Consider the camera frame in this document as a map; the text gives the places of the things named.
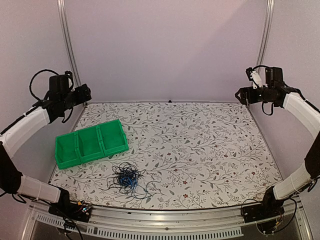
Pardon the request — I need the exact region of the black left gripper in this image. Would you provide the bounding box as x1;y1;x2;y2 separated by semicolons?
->
61;83;92;111

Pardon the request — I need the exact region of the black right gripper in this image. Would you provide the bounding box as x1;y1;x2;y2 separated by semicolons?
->
235;85;275;105

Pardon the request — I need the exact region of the black cable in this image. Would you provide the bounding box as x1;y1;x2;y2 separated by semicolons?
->
98;161;156;196

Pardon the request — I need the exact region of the dark blue cable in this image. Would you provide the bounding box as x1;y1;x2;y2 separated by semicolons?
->
116;169;140;187

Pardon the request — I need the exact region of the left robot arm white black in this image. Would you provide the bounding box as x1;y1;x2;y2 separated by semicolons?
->
0;69;92;217

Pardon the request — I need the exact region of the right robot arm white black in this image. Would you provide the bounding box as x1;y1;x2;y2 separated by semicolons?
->
235;65;320;218

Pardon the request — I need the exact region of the green bin middle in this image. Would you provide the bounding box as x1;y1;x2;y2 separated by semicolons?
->
76;126;104;164

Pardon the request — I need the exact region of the green bin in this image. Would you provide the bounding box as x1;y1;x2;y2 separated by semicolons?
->
76;126;104;164
55;132;81;170
97;119;129;157

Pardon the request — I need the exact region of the green bin right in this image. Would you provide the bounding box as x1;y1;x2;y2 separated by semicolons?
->
97;119;129;157

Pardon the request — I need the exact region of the green bin left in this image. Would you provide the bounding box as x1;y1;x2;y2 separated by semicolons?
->
55;132;81;170

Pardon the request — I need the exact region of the floral table mat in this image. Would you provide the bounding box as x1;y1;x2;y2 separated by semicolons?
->
51;103;282;210

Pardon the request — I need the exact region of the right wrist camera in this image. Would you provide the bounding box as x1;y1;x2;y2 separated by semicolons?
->
245;67;263;89

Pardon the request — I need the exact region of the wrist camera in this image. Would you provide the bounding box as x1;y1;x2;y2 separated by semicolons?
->
64;70;74;92
245;67;263;89

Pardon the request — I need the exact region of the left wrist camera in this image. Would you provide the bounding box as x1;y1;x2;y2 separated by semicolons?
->
64;70;74;92

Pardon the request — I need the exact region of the right aluminium corner post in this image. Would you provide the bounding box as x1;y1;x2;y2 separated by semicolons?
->
256;0;275;65

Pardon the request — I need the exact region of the aluminium corner post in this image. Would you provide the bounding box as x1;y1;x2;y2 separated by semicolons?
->
57;0;82;86
256;0;275;65

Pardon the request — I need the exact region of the left aluminium corner post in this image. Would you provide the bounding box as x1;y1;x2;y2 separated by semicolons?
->
57;0;82;86

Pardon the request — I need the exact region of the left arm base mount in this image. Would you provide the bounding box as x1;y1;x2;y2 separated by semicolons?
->
48;201;93;223

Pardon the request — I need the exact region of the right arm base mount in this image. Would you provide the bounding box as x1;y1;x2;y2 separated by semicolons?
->
240;193;285;235

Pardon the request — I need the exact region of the front aluminium rail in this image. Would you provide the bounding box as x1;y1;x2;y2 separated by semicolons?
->
22;197;313;240

